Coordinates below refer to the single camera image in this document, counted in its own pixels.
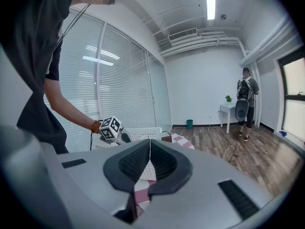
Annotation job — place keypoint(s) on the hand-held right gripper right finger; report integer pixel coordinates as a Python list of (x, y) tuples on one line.
[(205, 175)]

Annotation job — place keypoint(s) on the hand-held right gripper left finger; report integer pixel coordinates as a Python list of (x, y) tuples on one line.
[(90, 182)]

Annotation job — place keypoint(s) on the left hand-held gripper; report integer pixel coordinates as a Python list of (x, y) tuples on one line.
[(109, 129)]

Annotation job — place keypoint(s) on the blue object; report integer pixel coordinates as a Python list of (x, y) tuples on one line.
[(284, 133)]

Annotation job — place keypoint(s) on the round table with checkered cloth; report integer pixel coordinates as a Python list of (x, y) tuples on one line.
[(182, 142)]

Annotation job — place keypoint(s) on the white air vent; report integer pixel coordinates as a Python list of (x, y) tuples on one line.
[(183, 34)]

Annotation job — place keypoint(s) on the white side table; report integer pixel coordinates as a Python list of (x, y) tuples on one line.
[(226, 108)]

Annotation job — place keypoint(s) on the long ceiling light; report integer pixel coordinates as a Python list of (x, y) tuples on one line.
[(210, 1)]

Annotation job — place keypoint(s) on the large white duct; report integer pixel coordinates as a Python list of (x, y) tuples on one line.
[(267, 44)]

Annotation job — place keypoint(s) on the white window blinds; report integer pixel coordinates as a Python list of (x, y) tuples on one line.
[(119, 80)]

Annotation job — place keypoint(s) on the person's left forearm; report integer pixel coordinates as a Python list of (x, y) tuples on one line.
[(69, 108)]

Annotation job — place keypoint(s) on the person's black shirt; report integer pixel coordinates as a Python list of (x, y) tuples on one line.
[(28, 56)]

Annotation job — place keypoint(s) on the white ceiling pipes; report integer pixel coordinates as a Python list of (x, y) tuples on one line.
[(202, 44)]

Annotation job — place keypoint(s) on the dark framed window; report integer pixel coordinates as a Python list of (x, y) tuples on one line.
[(294, 96)]

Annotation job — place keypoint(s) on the small green potted plant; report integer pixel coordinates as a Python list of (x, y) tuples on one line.
[(228, 98)]

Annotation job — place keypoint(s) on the green waste bin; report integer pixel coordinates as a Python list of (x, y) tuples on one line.
[(189, 124)]

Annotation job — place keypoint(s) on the grey oval shell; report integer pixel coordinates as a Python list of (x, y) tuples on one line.
[(241, 110)]

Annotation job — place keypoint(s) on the round smoke detector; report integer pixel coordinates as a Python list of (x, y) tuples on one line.
[(223, 17)]

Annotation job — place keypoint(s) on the white perforated plastic basket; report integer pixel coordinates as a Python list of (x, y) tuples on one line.
[(145, 133)]

